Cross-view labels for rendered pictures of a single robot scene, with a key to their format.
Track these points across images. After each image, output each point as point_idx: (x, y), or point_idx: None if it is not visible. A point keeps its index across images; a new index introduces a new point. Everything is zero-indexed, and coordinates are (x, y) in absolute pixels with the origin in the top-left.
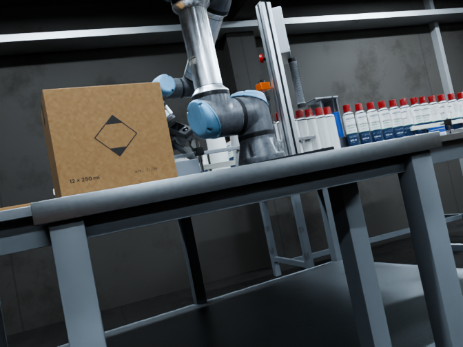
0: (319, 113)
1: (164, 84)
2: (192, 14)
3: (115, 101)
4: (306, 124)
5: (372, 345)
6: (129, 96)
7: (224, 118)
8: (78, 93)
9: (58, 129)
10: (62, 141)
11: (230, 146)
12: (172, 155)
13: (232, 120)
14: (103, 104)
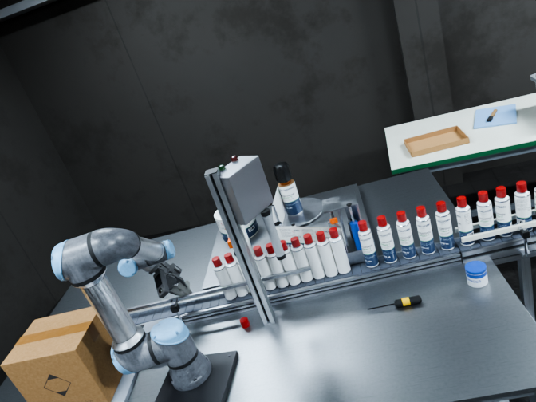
0: (319, 241)
1: (124, 271)
2: (85, 294)
3: (48, 366)
4: (300, 256)
5: None
6: (57, 362)
7: (134, 368)
8: (22, 365)
9: (19, 385)
10: (25, 391)
11: (277, 195)
12: (101, 392)
13: (143, 367)
14: (41, 369)
